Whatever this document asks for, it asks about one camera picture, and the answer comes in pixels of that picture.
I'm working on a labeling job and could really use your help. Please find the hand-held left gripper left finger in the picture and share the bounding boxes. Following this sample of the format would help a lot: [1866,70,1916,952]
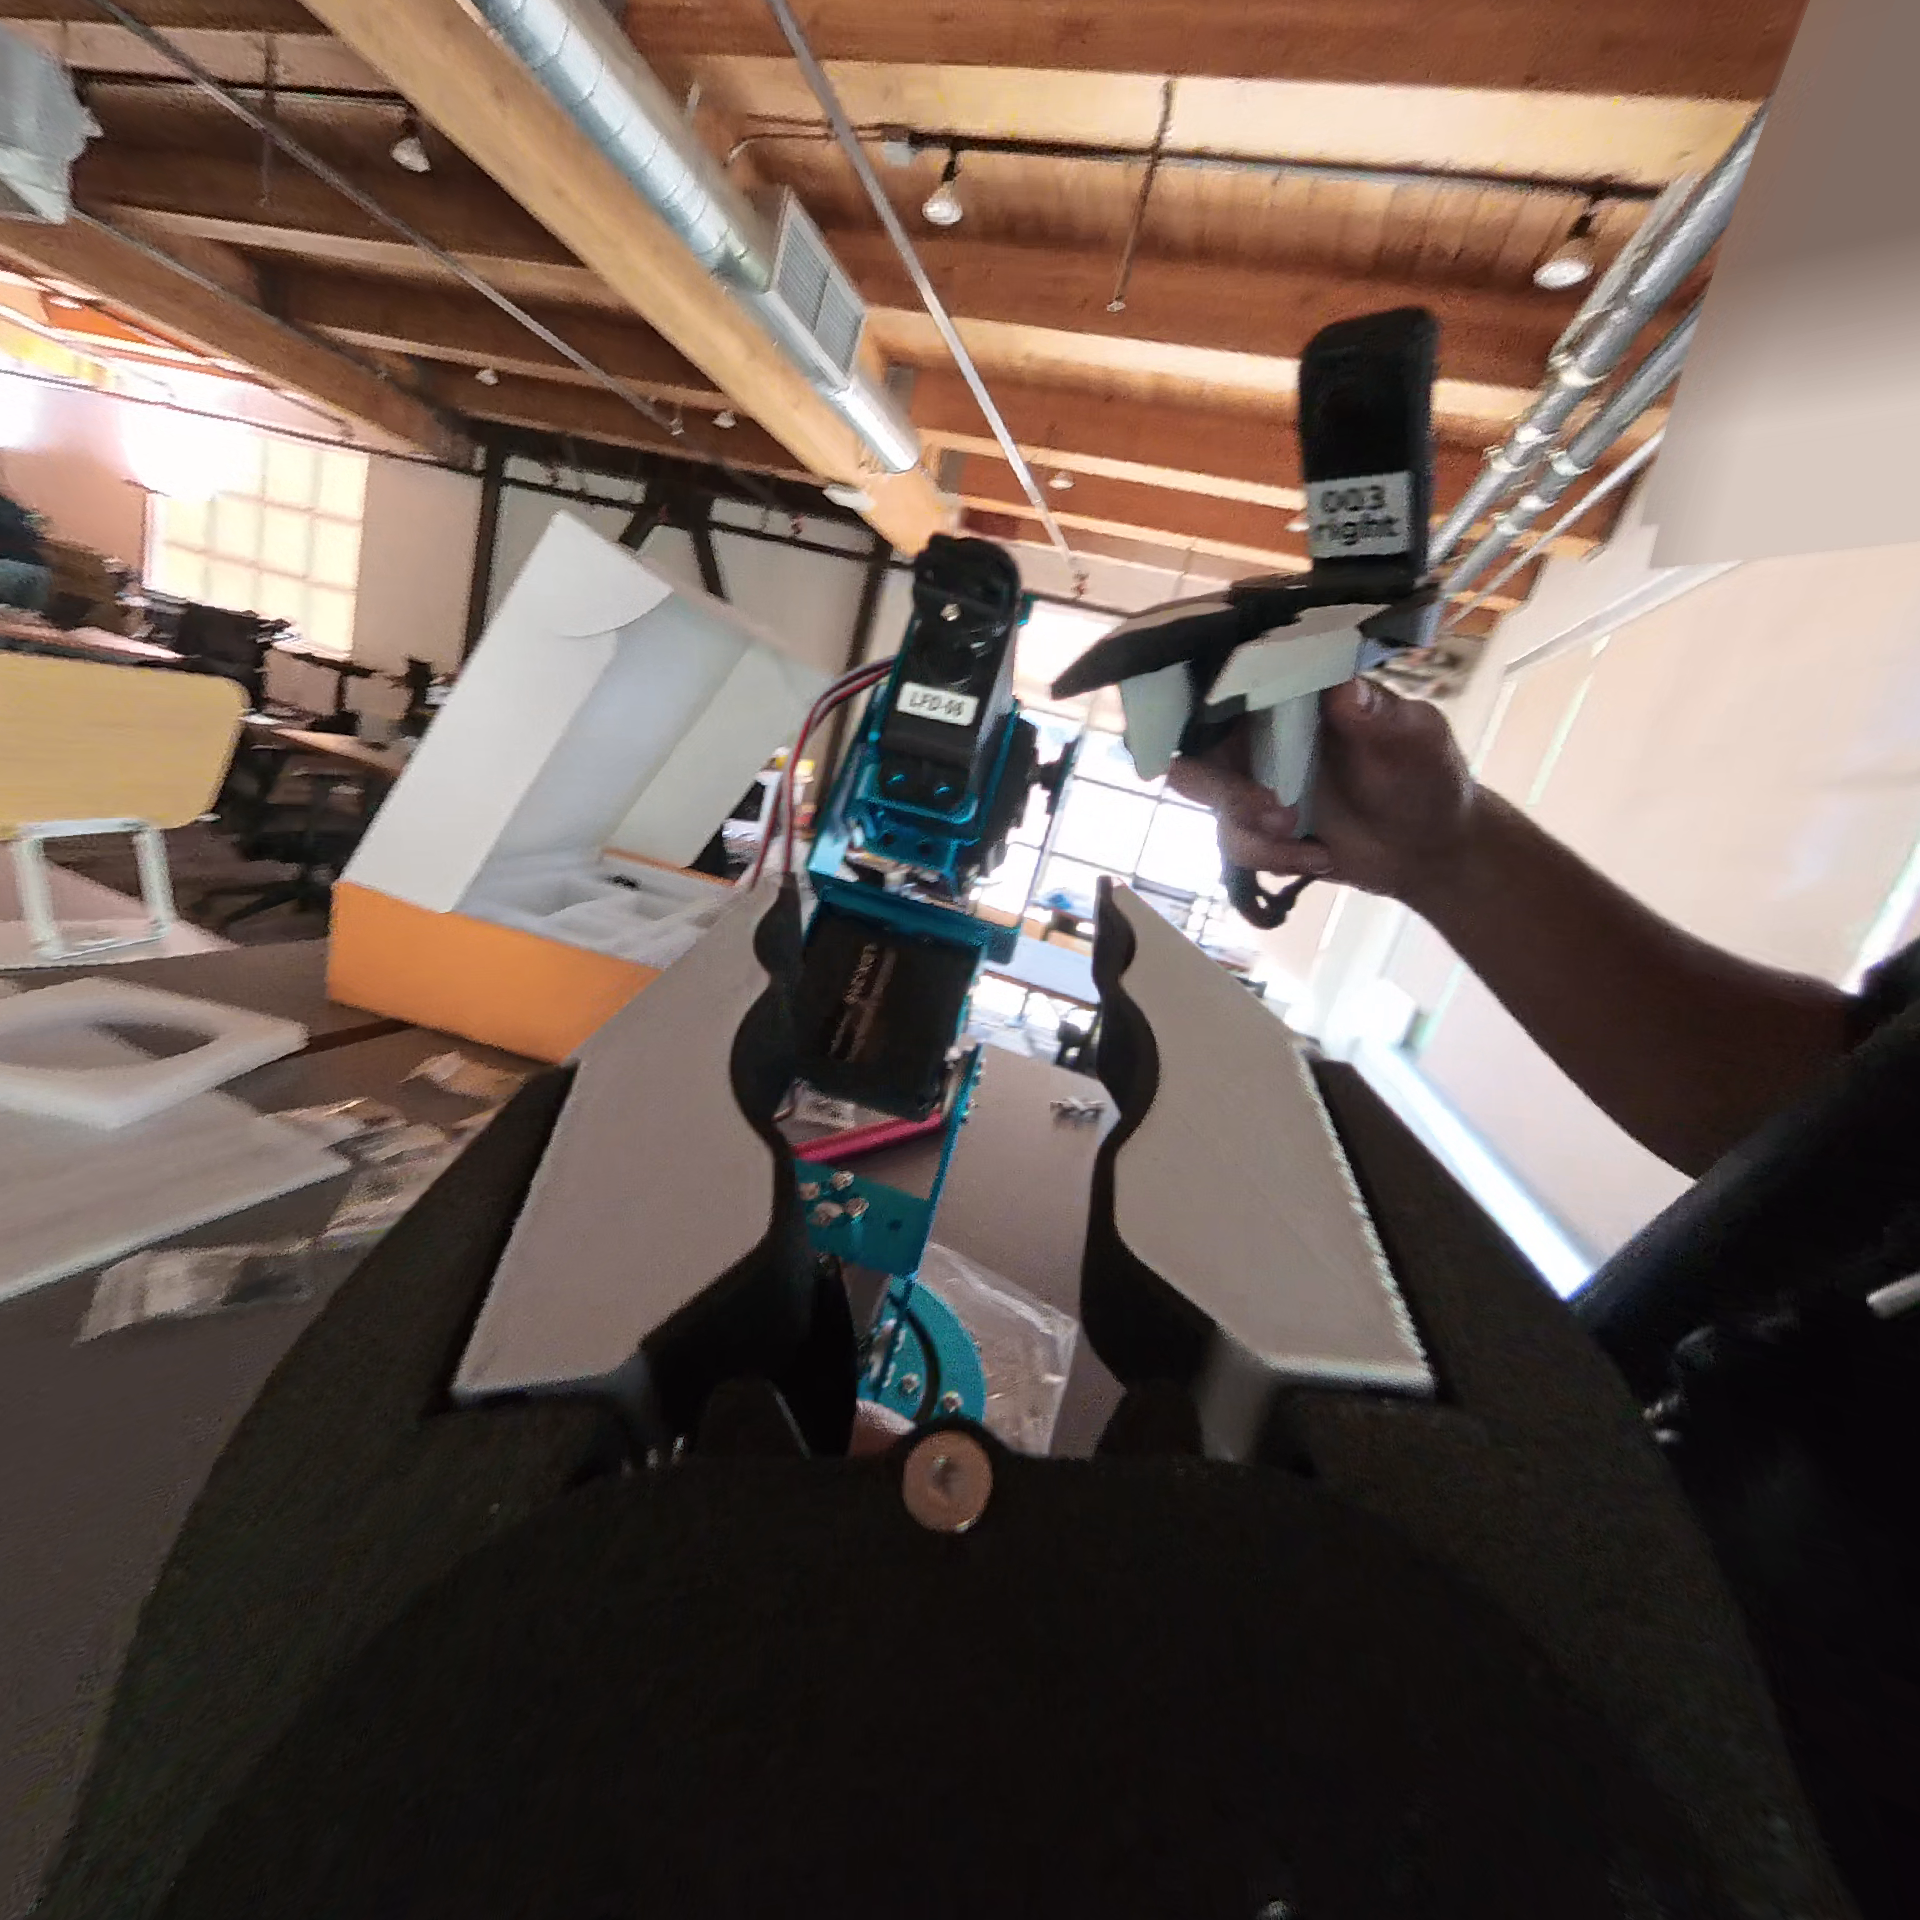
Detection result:
[450,877,818,1403]

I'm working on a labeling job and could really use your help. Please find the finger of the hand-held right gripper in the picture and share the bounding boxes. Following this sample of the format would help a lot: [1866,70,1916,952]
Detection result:
[1201,615,1370,713]
[1050,597,1249,781]

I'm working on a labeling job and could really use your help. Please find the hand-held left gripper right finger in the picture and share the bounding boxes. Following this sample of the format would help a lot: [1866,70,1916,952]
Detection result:
[1083,877,1441,1397]

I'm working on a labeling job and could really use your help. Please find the black servo motor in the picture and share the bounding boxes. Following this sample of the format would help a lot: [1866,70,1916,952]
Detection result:
[871,533,1041,841]

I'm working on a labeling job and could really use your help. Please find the blue toy robot arm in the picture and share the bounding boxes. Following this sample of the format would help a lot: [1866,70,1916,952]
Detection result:
[766,592,1082,1441]

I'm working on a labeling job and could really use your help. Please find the person's right forearm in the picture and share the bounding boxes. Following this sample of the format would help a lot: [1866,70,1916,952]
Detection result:
[1410,779,1892,1180]

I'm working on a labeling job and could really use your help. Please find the dark grey desk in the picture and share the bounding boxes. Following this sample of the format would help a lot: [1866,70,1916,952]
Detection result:
[0,931,1143,1877]

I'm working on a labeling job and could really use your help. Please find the person's right hand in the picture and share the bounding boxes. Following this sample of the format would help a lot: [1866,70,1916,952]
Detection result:
[1169,673,1478,902]

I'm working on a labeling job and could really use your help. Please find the dark red metal tube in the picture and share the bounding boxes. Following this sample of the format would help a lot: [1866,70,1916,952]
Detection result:
[790,1112,943,1163]

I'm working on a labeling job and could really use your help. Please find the black light track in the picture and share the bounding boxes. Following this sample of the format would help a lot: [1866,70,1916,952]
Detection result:
[735,133,1659,203]

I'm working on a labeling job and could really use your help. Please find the large clear plastic bag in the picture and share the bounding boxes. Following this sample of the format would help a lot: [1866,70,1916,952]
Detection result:
[861,1246,1082,1456]

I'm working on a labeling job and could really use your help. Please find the orange white cardboard box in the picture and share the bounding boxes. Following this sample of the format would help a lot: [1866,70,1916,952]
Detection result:
[327,510,887,1068]

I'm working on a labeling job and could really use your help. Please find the pile of small parts bags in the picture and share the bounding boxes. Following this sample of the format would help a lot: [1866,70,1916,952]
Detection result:
[76,1049,529,1344]

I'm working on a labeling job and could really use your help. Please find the thin metal ceiling pipe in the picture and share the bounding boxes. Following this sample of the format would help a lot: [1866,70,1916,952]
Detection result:
[766,0,1089,587]

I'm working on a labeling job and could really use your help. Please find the white foam sheet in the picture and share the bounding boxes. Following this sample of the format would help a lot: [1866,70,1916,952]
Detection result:
[0,1087,354,1308]

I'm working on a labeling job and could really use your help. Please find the person's black clothing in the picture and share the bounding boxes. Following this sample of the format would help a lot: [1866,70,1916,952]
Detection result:
[1575,937,1920,1920]

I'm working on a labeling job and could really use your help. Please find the tan chair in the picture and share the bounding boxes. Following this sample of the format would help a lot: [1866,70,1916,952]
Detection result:
[0,651,253,963]

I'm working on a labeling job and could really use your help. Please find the glass block window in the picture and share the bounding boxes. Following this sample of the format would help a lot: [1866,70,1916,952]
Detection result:
[147,433,369,639]

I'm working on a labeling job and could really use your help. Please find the thin metal ceiling rail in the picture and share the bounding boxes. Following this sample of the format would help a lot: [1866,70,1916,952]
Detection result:
[1476,427,1671,617]

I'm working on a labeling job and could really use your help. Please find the red white servo cable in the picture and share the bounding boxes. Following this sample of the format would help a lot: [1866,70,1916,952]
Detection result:
[773,673,903,886]

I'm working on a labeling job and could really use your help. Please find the white foam frame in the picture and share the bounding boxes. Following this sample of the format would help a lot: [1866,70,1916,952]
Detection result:
[0,979,308,1129]

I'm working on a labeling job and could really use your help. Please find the silver ceiling duct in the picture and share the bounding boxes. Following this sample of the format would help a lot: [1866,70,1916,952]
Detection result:
[471,0,923,473]

